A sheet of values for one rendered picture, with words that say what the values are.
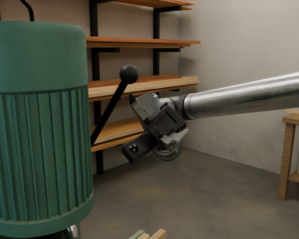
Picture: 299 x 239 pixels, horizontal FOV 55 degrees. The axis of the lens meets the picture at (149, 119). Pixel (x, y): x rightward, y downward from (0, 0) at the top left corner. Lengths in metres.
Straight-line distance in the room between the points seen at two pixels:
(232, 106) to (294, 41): 2.85
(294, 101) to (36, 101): 0.57
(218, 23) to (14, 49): 3.76
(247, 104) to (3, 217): 0.62
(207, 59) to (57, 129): 3.78
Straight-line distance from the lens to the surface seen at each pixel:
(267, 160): 3.94
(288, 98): 0.76
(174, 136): 0.66
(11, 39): 0.41
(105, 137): 2.98
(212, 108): 0.89
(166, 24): 4.24
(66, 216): 0.49
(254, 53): 3.82
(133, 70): 0.51
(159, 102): 0.93
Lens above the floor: 1.47
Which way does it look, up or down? 13 degrees down
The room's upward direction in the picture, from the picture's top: straight up
